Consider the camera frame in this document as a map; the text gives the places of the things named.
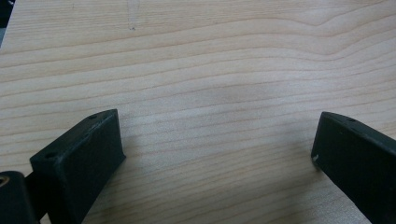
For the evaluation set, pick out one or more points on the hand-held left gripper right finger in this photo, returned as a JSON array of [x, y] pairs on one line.
[[358, 165]]

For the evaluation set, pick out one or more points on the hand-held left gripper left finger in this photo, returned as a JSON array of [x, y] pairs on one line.
[[74, 174]]

